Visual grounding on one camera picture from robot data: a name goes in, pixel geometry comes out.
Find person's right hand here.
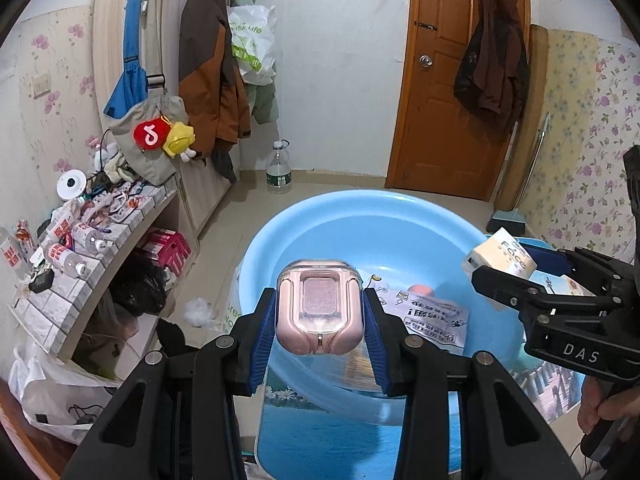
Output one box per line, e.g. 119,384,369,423
577,375,640,433

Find black plastic bag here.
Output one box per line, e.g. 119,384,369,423
107,255,168,317

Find small black object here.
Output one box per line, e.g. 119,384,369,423
27,270,55,293

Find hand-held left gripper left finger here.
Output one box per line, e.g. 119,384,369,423
75,287,281,480

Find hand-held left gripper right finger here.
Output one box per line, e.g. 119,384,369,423
362,287,571,480

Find pink earbud case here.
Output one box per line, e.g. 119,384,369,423
274,259,366,357

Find white yellow tissue box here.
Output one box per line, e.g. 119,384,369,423
461,227,538,281

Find white tiled shelf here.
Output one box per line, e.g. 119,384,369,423
7,175,181,361

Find blue hanging bag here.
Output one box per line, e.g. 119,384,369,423
103,0,153,121

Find printed plastic packet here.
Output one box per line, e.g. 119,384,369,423
400,290,471,348

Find row of red label bottles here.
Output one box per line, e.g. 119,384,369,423
0,180,166,281

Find beige shoulder bag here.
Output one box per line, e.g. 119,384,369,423
109,75,190,187

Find red plastic crate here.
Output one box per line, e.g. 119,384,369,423
140,229,193,276

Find white green plastic bag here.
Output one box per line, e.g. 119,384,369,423
227,4,277,86

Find white round device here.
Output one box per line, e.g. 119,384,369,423
56,170,85,201

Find yellow plush toy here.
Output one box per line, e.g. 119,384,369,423
162,121,197,163

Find pale green hanging garment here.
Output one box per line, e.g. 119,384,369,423
227,0,278,123

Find brown orange hanging jacket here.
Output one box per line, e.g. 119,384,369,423
177,0,251,161

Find dark brown hanging coat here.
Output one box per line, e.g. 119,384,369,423
453,0,531,123

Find brown wooden door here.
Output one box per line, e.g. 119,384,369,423
385,0,532,203

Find large clear water bottle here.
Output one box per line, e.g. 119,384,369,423
266,140,293,195

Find light blue plastic basin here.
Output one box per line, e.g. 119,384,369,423
237,187,556,428

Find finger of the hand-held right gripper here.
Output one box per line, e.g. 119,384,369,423
471,265,601,323
517,244,637,300

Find metal broom handle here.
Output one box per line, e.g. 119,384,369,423
515,112,551,211

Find large white plastic bag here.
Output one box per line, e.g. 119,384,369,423
7,342,123,446

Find crumpled white tissue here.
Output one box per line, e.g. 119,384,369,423
184,297,218,328

